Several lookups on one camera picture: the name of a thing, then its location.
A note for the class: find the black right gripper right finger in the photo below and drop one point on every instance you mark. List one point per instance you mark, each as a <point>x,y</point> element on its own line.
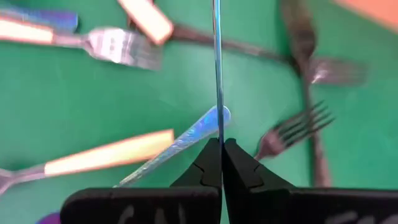
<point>239,177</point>

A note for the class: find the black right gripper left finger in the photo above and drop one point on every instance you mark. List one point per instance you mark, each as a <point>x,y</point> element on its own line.
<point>205,174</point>

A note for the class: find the green table mat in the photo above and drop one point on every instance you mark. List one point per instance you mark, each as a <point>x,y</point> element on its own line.
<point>77,99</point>

